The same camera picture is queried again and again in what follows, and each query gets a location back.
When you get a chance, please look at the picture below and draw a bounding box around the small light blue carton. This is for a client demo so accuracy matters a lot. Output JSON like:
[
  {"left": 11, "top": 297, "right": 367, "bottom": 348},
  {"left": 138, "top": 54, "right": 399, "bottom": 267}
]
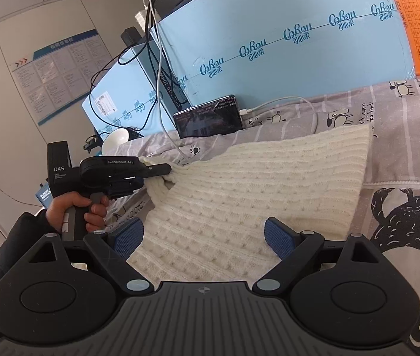
[{"left": 81, "top": 38, "right": 189, "bottom": 142}]

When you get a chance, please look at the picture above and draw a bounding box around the short white charging cable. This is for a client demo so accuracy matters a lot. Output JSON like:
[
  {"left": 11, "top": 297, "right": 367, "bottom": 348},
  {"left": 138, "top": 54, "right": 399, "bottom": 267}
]
[{"left": 240, "top": 96, "right": 319, "bottom": 135}]

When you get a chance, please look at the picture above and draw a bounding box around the long white cable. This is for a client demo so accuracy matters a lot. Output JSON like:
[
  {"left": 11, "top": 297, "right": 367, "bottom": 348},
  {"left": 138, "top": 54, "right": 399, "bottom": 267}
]
[{"left": 142, "top": 0, "right": 196, "bottom": 164}]

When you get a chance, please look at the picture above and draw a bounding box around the small blue box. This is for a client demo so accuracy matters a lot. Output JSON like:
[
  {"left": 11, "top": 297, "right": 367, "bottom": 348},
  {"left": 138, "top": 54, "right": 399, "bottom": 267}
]
[{"left": 34, "top": 183, "right": 53, "bottom": 209}]

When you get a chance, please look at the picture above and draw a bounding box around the bear print blanket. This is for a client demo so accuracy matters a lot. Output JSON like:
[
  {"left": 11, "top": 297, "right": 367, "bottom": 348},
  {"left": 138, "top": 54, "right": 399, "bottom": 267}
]
[{"left": 358, "top": 183, "right": 420, "bottom": 356}]

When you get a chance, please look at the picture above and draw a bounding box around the large light blue carton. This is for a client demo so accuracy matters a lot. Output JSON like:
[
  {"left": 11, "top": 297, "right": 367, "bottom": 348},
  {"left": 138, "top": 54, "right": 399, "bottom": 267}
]
[{"left": 150, "top": 0, "right": 417, "bottom": 107}]

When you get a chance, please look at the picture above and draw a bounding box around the black cable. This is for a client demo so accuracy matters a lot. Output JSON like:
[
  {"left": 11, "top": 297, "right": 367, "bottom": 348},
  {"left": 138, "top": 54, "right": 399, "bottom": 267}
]
[{"left": 89, "top": 0, "right": 175, "bottom": 139}]

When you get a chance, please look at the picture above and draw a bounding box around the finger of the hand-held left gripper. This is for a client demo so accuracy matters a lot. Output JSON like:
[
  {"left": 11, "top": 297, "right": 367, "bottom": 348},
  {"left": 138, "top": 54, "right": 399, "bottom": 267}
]
[
  {"left": 140, "top": 163, "right": 172, "bottom": 177},
  {"left": 108, "top": 178, "right": 145, "bottom": 199}
]

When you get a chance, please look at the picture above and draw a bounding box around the black power adapter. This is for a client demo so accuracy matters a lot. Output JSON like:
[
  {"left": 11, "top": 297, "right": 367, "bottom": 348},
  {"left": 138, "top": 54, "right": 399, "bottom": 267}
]
[{"left": 120, "top": 26, "right": 148, "bottom": 47}]

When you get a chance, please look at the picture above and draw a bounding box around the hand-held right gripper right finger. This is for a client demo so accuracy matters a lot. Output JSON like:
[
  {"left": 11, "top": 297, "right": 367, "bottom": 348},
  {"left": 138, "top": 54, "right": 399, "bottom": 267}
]
[{"left": 252, "top": 217, "right": 382, "bottom": 297}]

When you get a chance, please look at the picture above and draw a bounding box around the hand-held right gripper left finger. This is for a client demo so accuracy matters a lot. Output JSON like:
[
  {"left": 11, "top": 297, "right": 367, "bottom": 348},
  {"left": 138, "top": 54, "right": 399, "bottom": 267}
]
[{"left": 28, "top": 218, "right": 156, "bottom": 297}]

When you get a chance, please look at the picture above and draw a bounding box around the person's left hand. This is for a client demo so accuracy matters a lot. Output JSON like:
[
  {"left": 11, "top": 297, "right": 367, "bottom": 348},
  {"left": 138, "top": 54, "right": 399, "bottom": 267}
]
[{"left": 46, "top": 194, "right": 110, "bottom": 233}]

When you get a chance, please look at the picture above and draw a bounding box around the white bowl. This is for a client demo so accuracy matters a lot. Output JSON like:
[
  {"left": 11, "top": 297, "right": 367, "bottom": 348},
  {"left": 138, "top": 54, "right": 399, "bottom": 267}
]
[{"left": 102, "top": 128, "right": 129, "bottom": 153}]

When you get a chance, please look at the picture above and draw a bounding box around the black smartphone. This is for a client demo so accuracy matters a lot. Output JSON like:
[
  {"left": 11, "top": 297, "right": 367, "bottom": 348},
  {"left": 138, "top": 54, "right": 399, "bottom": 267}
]
[{"left": 174, "top": 94, "right": 241, "bottom": 139}]

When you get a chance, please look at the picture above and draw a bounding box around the person's left forearm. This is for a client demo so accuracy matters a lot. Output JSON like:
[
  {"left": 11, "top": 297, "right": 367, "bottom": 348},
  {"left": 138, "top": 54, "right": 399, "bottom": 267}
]
[{"left": 0, "top": 211, "right": 53, "bottom": 306}]

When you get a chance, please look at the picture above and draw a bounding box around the wall poster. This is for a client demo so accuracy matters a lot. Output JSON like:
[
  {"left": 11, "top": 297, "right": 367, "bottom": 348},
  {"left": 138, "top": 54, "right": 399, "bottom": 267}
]
[{"left": 10, "top": 29, "right": 113, "bottom": 127}]

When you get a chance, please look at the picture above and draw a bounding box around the white plug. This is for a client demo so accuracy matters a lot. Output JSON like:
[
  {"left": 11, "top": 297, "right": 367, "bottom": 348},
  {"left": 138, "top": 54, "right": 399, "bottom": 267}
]
[{"left": 134, "top": 7, "right": 152, "bottom": 31}]

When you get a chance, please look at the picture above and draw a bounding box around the grey striped printed bed sheet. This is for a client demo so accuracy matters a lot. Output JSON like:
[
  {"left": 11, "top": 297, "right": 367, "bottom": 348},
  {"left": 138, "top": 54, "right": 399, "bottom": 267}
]
[{"left": 100, "top": 75, "right": 420, "bottom": 231}]

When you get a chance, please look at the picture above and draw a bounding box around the cream knit sweater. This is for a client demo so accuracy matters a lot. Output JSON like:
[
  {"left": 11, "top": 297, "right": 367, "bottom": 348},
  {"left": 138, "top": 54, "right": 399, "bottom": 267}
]
[{"left": 126, "top": 123, "right": 375, "bottom": 283}]

